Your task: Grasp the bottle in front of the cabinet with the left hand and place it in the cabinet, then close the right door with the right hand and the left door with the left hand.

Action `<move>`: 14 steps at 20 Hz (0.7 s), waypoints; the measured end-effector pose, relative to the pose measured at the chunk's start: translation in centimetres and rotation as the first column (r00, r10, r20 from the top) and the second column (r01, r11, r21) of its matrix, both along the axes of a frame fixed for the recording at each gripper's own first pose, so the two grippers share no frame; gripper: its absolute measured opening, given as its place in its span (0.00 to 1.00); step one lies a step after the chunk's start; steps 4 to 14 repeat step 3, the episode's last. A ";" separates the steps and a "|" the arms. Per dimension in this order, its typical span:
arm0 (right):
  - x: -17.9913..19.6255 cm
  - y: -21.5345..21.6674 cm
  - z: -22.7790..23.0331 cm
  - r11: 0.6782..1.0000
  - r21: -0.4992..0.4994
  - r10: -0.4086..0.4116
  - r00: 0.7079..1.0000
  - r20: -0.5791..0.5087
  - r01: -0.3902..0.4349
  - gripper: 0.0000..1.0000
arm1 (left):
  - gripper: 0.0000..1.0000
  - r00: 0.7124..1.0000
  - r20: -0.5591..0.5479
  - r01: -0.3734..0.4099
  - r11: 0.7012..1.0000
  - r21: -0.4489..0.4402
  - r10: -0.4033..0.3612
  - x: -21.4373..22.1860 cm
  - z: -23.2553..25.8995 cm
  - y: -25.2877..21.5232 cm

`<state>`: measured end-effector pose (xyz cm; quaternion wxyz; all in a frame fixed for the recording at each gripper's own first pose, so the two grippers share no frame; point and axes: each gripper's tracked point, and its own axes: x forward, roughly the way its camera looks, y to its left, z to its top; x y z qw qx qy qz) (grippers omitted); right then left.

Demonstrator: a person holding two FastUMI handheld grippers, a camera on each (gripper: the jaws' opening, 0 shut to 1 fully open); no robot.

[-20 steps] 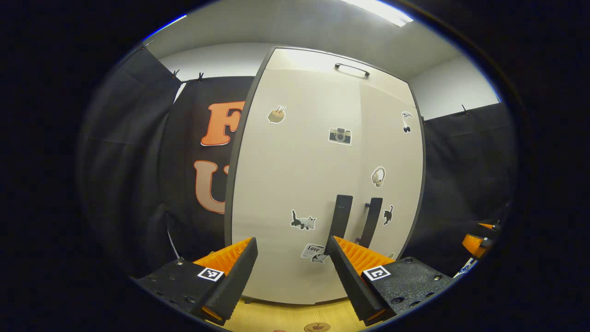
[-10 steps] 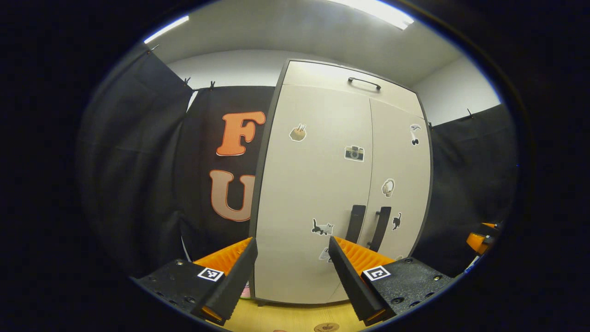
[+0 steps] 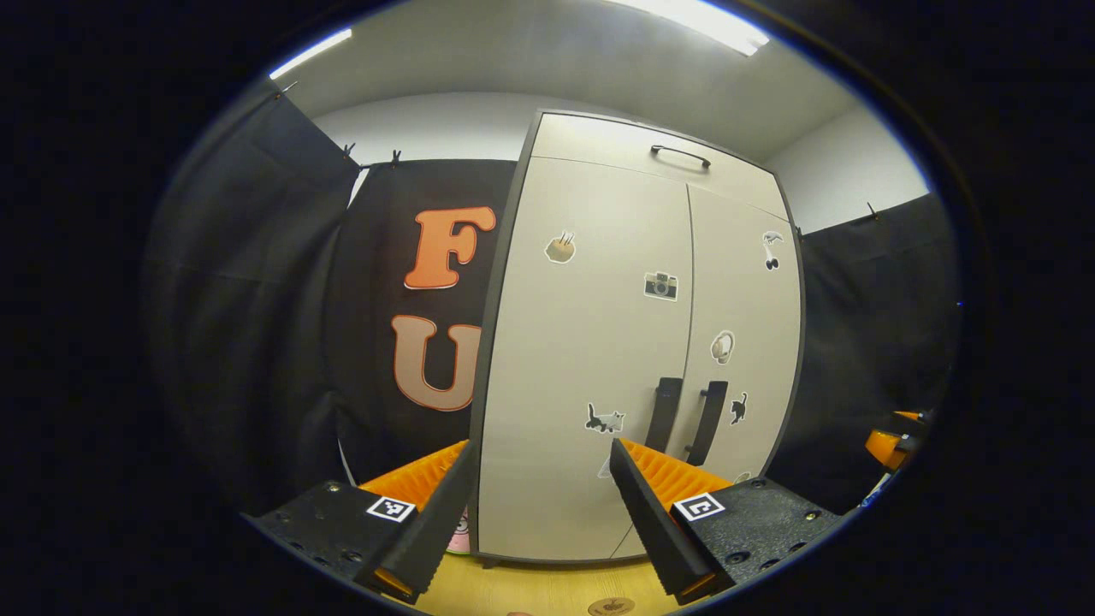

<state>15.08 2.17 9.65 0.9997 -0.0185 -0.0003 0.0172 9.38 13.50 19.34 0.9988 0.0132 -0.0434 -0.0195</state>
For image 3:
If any white door with camera sticker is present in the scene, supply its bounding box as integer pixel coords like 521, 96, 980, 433
477, 157, 694, 561

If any ceiling light strip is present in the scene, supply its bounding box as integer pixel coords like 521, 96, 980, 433
269, 27, 354, 80

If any white door with headphones sticker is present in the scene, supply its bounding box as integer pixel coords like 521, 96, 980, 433
612, 184, 802, 561

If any black drawer handle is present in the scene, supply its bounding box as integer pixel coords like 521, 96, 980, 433
650, 145, 713, 169

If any black backdrop cloth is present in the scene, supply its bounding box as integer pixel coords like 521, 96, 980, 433
145, 81, 959, 514

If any white cabinet drawer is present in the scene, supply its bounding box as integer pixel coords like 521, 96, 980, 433
530, 111, 790, 222

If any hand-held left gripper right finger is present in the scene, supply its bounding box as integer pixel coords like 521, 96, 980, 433
609, 438, 848, 606

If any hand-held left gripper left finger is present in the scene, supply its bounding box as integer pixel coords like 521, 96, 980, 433
244, 439, 480, 605

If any white cabinet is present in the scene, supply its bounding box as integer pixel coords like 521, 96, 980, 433
469, 110, 807, 567

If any ceiling light panel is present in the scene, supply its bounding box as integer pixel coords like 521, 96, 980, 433
612, 0, 772, 57

